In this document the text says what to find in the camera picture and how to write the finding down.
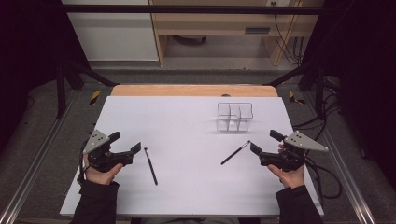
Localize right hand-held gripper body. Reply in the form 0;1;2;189
259;130;330;173

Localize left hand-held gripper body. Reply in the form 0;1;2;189
82;129;134;173

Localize black pen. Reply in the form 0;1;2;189
143;147;159;187

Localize clear acrylic organiser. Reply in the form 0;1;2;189
216;102;254;133

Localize person's left hand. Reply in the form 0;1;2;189
83;154;125;187

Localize person's right hand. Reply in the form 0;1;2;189
267;163;306;189

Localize black metal stand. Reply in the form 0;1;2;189
55;58;120;119
263;58;329;121

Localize white cabinet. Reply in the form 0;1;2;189
61;0;160;63

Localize dark curtain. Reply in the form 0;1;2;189
301;0;396;183
0;0;92;153

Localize grey label on desk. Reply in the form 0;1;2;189
244;26;272;35

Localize light wooden desk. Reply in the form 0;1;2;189
148;0;325;67

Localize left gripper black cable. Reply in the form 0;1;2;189
77;139;92;185

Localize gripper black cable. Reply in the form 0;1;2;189
77;139;92;185
304;154;343;216

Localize black floor cable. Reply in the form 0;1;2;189
291;99;341;161

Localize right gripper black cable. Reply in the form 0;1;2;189
304;154;343;216

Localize aluminium rail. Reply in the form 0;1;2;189
302;92;378;224
0;92;79;224

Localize black hanging cables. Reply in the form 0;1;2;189
271;2;305;66

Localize black horizontal frame bar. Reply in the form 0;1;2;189
61;4;325;16

